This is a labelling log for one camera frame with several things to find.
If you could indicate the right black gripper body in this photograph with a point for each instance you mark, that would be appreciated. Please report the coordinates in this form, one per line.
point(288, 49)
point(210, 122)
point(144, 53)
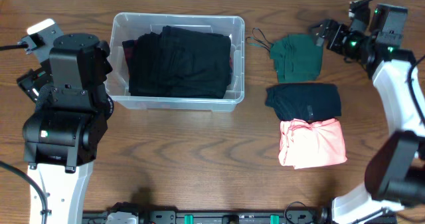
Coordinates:
point(351, 43)

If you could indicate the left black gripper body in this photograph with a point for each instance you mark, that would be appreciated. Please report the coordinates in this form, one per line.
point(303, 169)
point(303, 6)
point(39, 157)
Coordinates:
point(25, 83)

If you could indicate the dark green garment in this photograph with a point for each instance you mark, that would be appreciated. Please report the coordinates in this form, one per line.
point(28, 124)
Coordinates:
point(296, 57)

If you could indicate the dark teal garment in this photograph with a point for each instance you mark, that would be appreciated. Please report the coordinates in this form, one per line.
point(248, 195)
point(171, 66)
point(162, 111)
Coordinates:
point(310, 102)

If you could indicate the red navy plaid shirt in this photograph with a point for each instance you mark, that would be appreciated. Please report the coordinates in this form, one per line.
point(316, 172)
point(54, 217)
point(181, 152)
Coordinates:
point(129, 47)

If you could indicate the coral pink garment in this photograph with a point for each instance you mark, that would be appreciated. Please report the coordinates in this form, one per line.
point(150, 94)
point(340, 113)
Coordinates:
point(311, 145)

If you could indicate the clear plastic storage container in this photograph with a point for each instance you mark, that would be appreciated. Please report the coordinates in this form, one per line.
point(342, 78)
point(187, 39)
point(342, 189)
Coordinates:
point(130, 26)

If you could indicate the black garment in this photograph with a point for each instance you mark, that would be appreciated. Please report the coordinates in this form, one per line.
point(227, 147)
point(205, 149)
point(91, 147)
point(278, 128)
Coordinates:
point(180, 63)

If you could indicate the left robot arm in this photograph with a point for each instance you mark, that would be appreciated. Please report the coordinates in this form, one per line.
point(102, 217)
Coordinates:
point(70, 118)

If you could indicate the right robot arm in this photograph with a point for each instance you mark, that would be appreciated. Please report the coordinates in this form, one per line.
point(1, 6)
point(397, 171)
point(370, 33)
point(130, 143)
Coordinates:
point(391, 183)

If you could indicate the black mounting rail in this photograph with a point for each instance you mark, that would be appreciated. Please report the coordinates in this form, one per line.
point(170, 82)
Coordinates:
point(297, 215)

